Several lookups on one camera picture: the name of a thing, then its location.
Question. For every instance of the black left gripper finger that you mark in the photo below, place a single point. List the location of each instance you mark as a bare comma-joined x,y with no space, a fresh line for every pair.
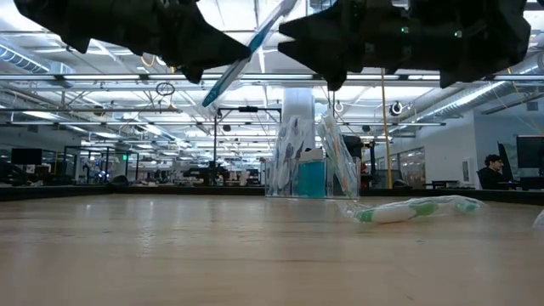
193,74
204,42

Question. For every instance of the black workstation frame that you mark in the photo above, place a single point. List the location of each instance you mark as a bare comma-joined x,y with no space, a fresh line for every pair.
85,147

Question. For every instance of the white toothbrush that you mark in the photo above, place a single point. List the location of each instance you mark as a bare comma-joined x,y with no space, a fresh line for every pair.
340,140

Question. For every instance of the black round hanging reel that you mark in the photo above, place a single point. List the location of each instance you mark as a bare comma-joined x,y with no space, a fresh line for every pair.
396,108

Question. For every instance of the black monitor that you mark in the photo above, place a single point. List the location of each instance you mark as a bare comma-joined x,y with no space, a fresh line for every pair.
357,149
531,152
26,156

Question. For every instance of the orange toothbrush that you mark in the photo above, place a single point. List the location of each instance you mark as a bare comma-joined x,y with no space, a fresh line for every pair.
345,180

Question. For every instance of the white building column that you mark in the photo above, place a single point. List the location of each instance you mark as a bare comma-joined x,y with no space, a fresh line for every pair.
299,104

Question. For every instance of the black aluminium table frame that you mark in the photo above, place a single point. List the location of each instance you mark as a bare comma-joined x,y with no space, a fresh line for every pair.
85,191

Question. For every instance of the person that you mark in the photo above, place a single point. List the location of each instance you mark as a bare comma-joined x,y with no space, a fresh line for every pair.
493,175

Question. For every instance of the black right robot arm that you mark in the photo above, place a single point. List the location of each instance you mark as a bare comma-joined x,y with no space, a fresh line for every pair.
489,38

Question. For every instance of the black gantry frame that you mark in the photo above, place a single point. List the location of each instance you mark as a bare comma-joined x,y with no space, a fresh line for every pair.
248,109

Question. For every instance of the horizontal light bar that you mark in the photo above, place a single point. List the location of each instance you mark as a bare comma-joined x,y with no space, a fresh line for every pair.
276,77

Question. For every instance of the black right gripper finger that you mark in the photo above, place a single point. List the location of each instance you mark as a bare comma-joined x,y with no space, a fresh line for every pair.
331,59
327,25

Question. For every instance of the clear acrylic organizer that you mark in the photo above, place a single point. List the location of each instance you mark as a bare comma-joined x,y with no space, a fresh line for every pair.
357,187

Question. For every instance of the silver ventilation duct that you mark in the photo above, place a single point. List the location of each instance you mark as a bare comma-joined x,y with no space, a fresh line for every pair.
21,59

